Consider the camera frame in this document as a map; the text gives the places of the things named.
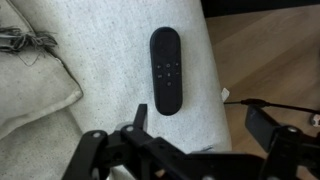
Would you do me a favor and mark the cream fabric sofa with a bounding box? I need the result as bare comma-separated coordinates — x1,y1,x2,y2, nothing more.
0,0,233,180

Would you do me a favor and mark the black floor cable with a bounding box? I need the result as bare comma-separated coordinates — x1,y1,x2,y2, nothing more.
223,98,320,115

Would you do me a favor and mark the white sofa tag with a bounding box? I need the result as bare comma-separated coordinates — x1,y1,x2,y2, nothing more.
220,87,231,103

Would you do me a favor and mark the small black remote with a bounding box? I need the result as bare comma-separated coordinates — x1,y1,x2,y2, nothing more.
149,26,184,117

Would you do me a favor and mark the cream pillow with grey fringe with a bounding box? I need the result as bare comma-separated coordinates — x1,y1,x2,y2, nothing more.
0,0,84,141

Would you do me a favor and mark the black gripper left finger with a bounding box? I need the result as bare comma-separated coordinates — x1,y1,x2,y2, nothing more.
61,103,208,180

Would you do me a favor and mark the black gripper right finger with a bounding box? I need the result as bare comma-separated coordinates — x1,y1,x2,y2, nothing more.
244,104,320,180

